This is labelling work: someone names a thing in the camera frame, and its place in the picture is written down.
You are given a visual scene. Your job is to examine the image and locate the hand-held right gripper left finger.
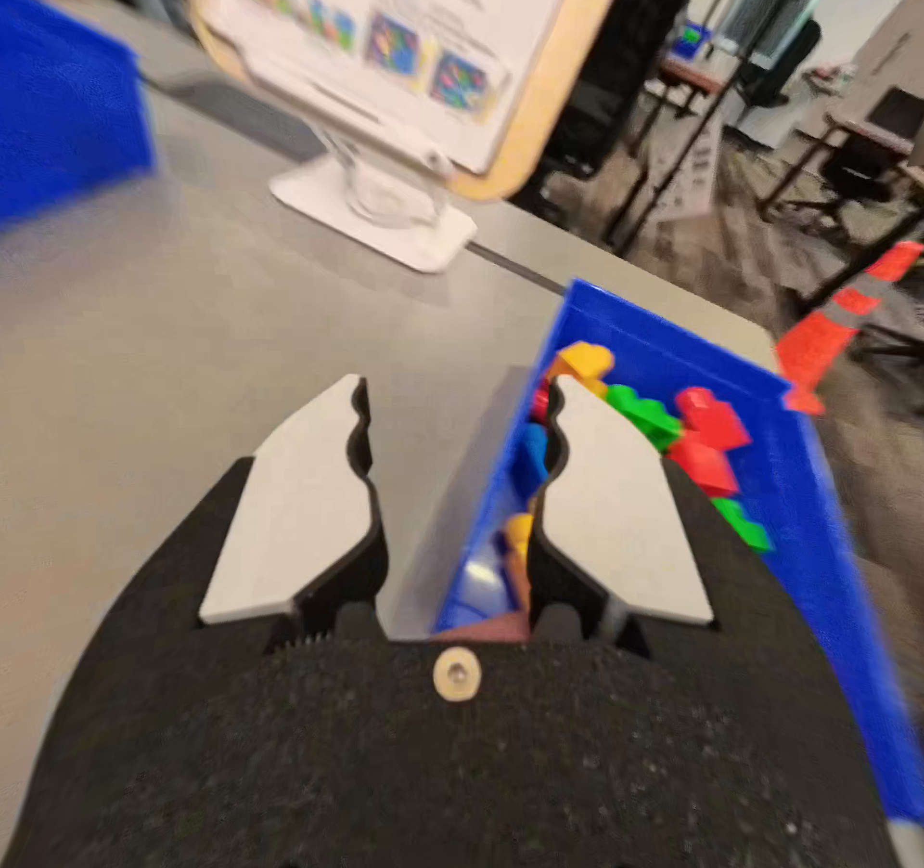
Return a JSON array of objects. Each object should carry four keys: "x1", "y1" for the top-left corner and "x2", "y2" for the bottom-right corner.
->
[{"x1": 198, "y1": 375, "x2": 388, "y2": 641}]

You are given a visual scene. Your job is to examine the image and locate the blue plastic storage bin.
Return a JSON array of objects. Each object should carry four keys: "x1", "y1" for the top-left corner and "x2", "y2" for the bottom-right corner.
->
[
  {"x1": 433, "y1": 277, "x2": 924, "y2": 822},
  {"x1": 0, "y1": 0, "x2": 156, "y2": 226}
]

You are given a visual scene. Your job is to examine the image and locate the black office chair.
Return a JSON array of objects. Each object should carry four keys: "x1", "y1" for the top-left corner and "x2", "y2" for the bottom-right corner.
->
[{"x1": 513, "y1": 0, "x2": 680, "y2": 222}]

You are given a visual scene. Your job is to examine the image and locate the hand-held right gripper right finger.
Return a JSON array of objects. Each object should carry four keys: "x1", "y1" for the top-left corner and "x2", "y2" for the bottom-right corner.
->
[{"x1": 527, "y1": 374, "x2": 717, "y2": 647}]

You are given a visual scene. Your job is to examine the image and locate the grey desk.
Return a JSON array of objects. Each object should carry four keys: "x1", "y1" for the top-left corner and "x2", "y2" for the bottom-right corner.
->
[{"x1": 0, "y1": 9, "x2": 924, "y2": 868}]

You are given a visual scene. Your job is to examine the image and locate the printed instruction sheet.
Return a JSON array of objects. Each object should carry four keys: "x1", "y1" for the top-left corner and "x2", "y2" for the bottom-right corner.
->
[{"x1": 205, "y1": 0, "x2": 586, "y2": 168}]

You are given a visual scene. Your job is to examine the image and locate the orange traffic cone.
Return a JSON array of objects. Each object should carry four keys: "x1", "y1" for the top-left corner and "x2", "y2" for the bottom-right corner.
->
[{"x1": 776, "y1": 241, "x2": 924, "y2": 415}]

